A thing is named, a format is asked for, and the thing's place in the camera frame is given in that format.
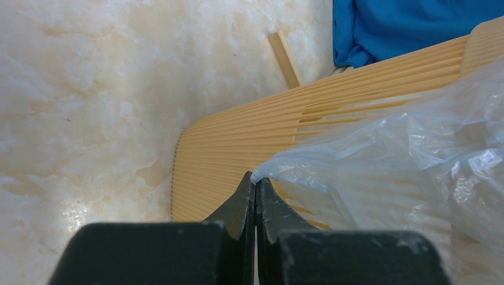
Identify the blue t-shirt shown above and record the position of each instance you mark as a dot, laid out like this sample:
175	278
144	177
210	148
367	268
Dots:
365	32

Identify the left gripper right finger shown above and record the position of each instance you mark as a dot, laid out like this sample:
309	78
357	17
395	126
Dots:
293	251

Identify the blue plastic trash bag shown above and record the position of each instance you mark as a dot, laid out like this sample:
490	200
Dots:
433	165

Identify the yellow mesh trash bin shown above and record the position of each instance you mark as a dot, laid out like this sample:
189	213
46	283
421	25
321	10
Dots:
214	153

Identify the wooden clothes rack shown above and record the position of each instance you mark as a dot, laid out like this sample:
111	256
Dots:
283	54

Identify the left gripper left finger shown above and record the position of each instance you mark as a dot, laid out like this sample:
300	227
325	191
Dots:
217	250

